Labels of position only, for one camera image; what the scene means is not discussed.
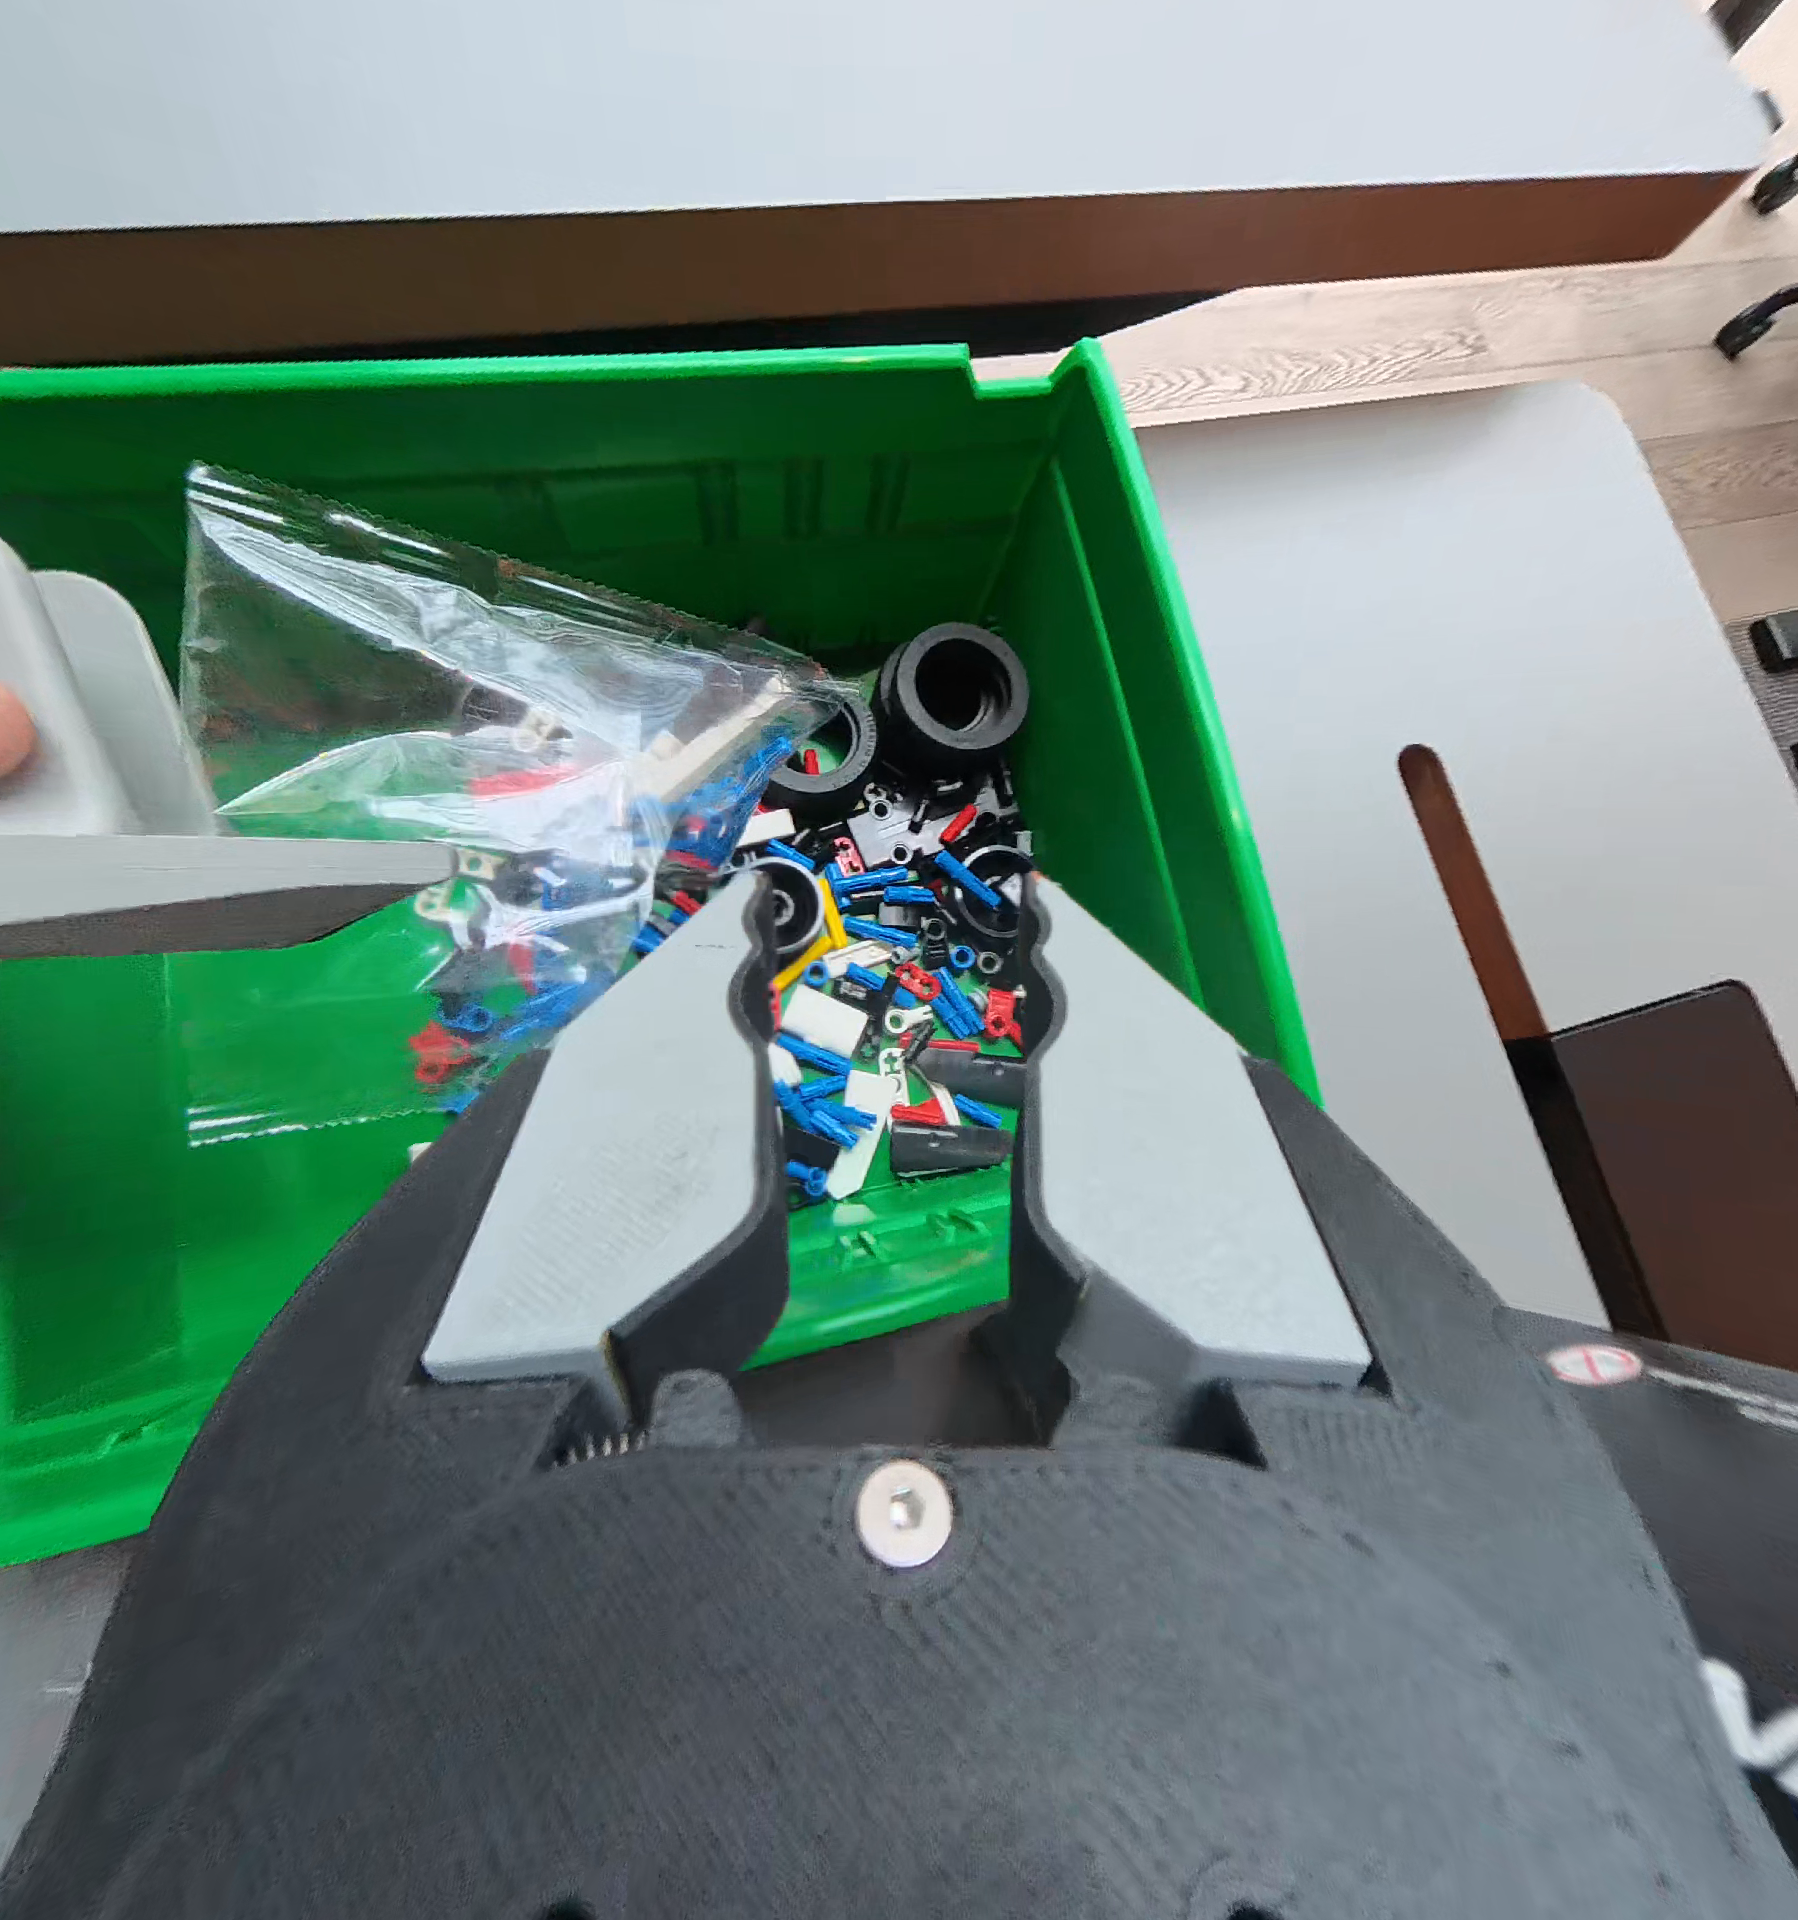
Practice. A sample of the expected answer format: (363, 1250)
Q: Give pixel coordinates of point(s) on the black printed box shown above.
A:
(1769, 1499)

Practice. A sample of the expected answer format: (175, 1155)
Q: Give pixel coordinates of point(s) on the black lego wheel with hub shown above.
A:
(791, 906)
(988, 888)

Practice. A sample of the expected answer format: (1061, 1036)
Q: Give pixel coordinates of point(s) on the green plastic bin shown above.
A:
(89, 1231)

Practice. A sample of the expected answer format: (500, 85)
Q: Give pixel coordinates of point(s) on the clear plastic parts bag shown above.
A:
(389, 673)

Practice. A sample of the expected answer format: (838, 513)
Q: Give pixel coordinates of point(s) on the black office chair base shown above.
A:
(1792, 291)

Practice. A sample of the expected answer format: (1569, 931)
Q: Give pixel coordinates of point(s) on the grey table with brown edge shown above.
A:
(838, 105)

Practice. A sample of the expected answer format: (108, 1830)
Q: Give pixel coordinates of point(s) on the flat black lego tyre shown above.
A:
(825, 758)

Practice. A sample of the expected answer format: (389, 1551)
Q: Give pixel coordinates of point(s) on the pile of lego pieces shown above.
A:
(901, 1036)

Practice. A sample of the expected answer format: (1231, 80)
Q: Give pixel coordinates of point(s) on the dark brown panel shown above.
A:
(1709, 1155)

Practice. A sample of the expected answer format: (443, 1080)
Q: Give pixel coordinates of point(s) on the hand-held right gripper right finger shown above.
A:
(1183, 1185)

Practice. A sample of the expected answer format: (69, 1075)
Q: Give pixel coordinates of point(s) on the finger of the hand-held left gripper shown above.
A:
(163, 888)

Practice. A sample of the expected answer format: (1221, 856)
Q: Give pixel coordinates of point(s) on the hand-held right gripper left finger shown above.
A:
(613, 1140)

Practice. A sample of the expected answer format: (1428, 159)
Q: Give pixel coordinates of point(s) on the large black lego tyre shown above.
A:
(952, 691)

